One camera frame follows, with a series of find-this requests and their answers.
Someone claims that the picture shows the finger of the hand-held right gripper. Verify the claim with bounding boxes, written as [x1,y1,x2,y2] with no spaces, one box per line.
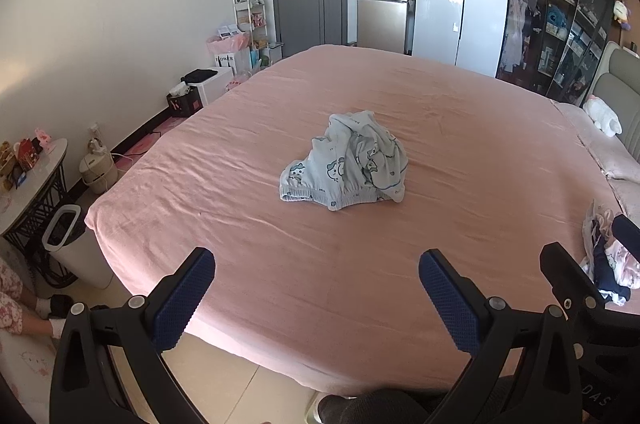
[612,214,640,265]
[539,242,608,320]

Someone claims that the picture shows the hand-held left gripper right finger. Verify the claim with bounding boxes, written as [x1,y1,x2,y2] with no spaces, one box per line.
[419,249,583,424]

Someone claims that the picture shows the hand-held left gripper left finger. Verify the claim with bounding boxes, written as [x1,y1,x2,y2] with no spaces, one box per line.
[49,246,217,424]

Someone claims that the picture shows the pink printed garment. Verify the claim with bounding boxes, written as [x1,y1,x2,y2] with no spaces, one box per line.
[597,209,640,290]

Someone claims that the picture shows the navy garment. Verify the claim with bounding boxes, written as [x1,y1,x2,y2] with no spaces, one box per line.
[590,254,633,306]

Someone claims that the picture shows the light blue printed pants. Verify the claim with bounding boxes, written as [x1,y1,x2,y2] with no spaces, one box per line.
[279,109,409,211]

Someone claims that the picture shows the pink quilted pillow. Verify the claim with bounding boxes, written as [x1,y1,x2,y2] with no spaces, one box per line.
[605,176,640,230]
[550,101,640,182]

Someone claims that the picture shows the white trash bin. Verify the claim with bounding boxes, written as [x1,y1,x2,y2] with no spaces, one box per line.
[41,204,115,290]

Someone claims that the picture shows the pink bed sheet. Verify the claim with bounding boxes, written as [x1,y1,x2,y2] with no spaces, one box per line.
[84,44,640,397]

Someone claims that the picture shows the white plush toy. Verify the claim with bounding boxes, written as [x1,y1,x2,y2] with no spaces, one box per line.
[582,95,623,138]

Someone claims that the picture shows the white humidifier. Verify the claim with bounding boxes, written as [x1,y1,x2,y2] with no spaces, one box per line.
[80,139,120,194]

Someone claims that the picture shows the white printed floor mat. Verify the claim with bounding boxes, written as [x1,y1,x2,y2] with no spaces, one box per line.
[0,334,66,424]

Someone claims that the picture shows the round side table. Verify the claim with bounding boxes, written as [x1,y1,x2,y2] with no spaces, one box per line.
[0,138,83,290]

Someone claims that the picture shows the black crate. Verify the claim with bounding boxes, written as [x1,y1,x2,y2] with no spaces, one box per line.
[166,89,203,118]

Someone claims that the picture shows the white storage box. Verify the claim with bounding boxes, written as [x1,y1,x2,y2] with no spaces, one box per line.
[192,66,235,107]

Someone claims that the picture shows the red house-shaped box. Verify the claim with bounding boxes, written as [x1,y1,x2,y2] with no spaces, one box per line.
[15,140,43,170]

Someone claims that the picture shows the duck plush toy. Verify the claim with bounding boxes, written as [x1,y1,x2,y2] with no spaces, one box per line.
[612,0,635,30]

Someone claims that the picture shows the black folded cloth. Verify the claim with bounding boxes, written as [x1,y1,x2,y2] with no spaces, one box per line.
[181,68,217,85]

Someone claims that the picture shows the black glass cabinet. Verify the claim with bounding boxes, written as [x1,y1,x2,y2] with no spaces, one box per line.
[495,0,583,97]

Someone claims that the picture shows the pink flower gift bag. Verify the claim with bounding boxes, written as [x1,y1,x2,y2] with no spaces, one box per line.
[206,24,252,75]

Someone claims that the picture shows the silver refrigerator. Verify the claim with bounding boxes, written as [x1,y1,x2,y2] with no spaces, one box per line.
[356,0,416,55]

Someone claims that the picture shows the white shelf rack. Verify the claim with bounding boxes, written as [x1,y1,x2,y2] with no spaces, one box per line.
[230,0,271,67]

